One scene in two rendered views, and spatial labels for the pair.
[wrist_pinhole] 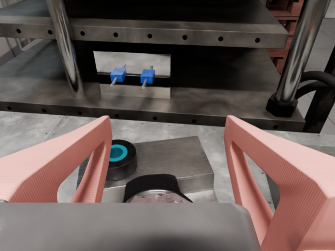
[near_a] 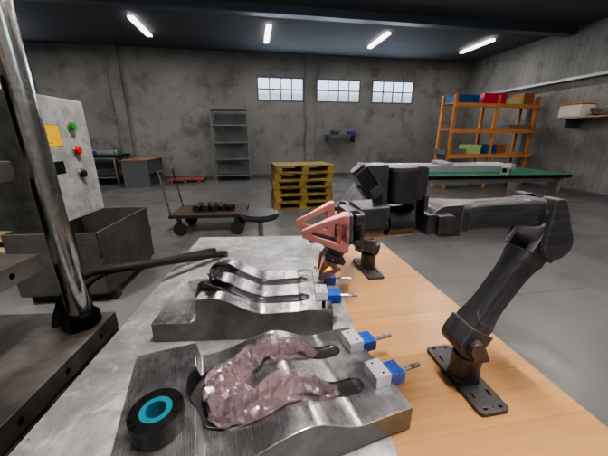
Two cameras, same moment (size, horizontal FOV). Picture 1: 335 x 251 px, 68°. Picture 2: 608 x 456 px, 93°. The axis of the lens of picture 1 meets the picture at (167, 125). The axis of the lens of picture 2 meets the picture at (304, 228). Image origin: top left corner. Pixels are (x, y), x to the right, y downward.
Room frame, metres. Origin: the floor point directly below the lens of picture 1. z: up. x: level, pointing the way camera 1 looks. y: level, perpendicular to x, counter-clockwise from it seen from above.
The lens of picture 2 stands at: (0.18, 0.47, 1.35)
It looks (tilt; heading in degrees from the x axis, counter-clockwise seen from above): 18 degrees down; 260
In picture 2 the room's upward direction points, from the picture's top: straight up
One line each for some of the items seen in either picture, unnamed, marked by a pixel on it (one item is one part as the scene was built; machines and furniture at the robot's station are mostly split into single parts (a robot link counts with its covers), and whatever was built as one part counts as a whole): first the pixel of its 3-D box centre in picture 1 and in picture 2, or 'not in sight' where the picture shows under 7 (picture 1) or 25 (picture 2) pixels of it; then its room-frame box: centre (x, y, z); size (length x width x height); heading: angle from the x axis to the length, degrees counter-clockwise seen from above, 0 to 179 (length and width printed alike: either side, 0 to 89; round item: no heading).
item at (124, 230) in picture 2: not in sight; (92, 251); (1.72, -2.34, 0.32); 0.92 x 0.76 x 0.64; 88
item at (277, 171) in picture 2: not in sight; (300, 184); (-0.75, -5.34, 0.42); 1.20 x 0.82 x 0.84; 1
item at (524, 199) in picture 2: not in sight; (489, 227); (-0.28, 0.00, 1.17); 0.30 x 0.09 x 0.12; 0
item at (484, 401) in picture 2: not in sight; (465, 364); (-0.29, 0.00, 0.84); 0.20 x 0.07 x 0.08; 90
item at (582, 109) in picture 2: not in sight; (576, 110); (-7.27, -5.52, 1.94); 0.51 x 0.42 x 0.29; 90
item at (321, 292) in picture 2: not in sight; (337, 295); (-0.05, -0.26, 0.89); 0.13 x 0.05 x 0.05; 173
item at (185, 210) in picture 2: not in sight; (207, 199); (0.88, -3.90, 0.46); 1.15 x 0.70 x 0.91; 178
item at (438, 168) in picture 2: not in sight; (455, 194); (-2.88, -3.46, 0.50); 2.75 x 1.07 x 0.99; 176
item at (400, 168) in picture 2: not in sight; (415, 198); (-0.11, 0.00, 1.24); 0.12 x 0.09 x 0.12; 0
